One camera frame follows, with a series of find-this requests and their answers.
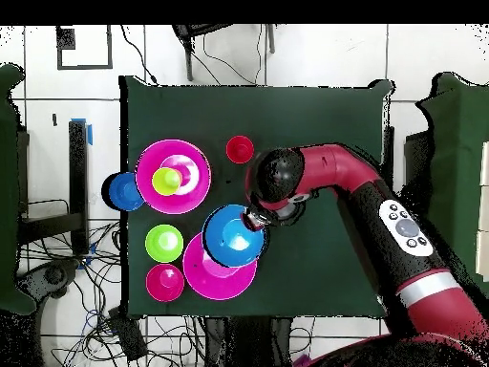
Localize black bench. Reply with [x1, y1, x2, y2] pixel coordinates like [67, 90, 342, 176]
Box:
[16, 119, 90, 256]

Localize dark green tablecloth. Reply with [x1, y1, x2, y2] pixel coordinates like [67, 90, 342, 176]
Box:
[118, 75, 394, 320]

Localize white boxes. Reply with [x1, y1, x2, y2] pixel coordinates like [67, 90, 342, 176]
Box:
[475, 140, 489, 283]

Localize green-covered side table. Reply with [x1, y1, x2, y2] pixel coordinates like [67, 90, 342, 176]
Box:
[415, 73, 489, 299]
[0, 63, 37, 315]

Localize small green bowl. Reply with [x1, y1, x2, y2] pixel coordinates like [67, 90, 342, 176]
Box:
[144, 224, 185, 264]

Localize large pink bowl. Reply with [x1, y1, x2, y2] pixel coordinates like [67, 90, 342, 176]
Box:
[136, 139, 212, 215]
[181, 231, 258, 302]

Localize black square frame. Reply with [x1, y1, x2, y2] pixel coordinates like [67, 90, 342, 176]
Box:
[55, 24, 115, 71]

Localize light blue bowl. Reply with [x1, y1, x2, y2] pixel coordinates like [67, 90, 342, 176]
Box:
[201, 204, 267, 269]

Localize green cup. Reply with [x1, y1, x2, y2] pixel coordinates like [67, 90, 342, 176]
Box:
[151, 166, 183, 197]

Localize grey office chair base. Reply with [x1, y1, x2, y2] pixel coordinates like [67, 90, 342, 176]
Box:
[16, 258, 81, 300]

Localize red cup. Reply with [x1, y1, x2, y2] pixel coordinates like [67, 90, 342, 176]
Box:
[225, 135, 255, 164]

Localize tangle of cables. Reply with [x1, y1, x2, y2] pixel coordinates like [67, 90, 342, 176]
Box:
[18, 219, 207, 367]

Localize small crimson bowl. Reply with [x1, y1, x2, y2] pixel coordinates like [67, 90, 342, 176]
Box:
[145, 263, 186, 303]

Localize black cable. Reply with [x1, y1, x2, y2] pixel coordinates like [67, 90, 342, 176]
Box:
[119, 24, 159, 84]

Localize black power brick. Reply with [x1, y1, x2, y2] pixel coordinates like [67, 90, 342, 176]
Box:
[107, 306, 149, 363]

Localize blue tape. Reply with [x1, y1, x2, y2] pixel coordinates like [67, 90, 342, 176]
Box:
[70, 118, 94, 147]

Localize small dark blue bowl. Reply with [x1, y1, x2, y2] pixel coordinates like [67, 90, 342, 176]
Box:
[108, 171, 145, 212]

